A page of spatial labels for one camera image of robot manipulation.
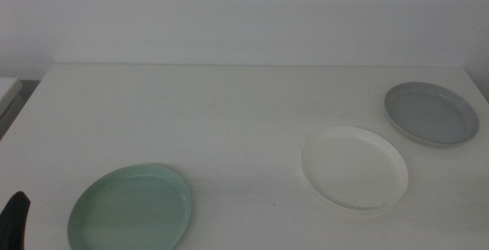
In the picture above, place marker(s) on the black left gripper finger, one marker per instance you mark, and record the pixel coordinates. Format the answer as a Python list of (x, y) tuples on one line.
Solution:
[(14, 223)]

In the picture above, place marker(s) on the pale green shallow bowl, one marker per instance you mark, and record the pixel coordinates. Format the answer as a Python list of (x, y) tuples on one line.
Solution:
[(130, 212)]

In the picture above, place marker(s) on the white shallow bowl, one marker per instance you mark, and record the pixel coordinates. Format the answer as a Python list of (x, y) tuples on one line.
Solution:
[(353, 167)]

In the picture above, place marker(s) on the grey shallow bowl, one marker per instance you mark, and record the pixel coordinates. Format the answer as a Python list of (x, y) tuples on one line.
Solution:
[(431, 114)]

